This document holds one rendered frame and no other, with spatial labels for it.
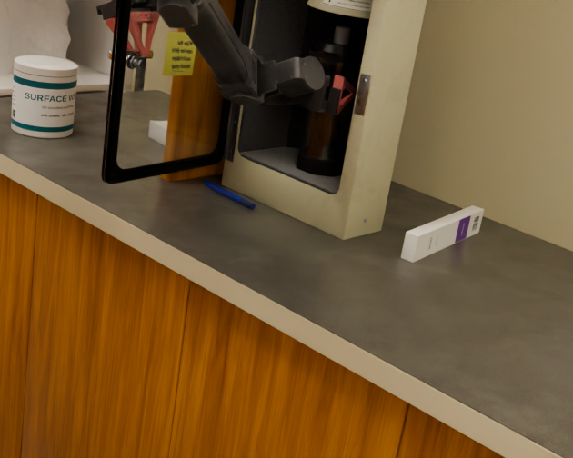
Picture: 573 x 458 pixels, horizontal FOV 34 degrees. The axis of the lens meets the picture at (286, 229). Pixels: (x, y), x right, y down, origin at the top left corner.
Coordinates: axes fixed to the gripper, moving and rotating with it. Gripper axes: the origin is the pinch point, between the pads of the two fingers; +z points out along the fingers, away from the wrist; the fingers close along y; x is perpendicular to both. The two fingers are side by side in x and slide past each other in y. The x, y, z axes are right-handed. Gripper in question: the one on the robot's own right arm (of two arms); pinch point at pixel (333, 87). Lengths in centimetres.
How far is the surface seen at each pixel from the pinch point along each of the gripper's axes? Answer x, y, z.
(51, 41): 14, 112, 18
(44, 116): 19, 55, -23
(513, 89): -3.7, -18.7, 33.6
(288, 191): 19.3, -0.5, -8.1
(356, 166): 10.4, -14.8, -8.8
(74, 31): 13, 128, 37
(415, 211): 22.8, -11.2, 19.4
